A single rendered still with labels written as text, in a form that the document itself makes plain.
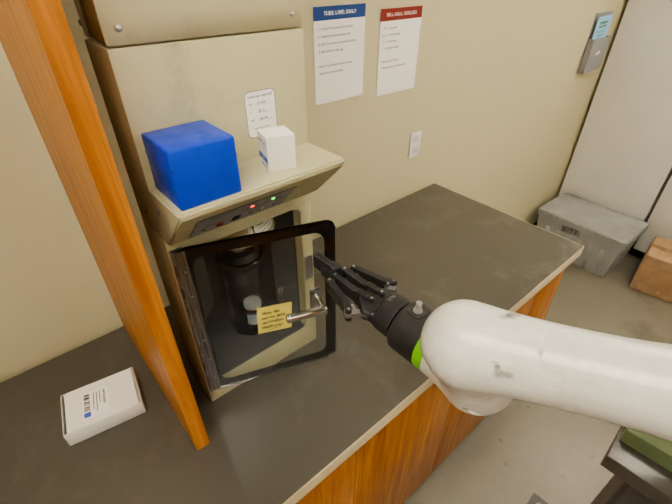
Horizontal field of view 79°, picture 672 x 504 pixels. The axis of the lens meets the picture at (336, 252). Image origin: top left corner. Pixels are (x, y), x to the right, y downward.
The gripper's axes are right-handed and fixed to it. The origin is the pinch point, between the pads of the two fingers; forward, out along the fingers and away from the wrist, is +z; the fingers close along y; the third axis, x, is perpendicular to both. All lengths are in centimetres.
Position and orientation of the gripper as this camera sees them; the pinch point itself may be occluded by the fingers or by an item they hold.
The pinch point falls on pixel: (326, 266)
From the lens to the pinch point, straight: 81.0
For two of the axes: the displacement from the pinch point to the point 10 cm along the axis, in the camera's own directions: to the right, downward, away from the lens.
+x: 0.0, 8.1, 5.8
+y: -7.6, 3.8, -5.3
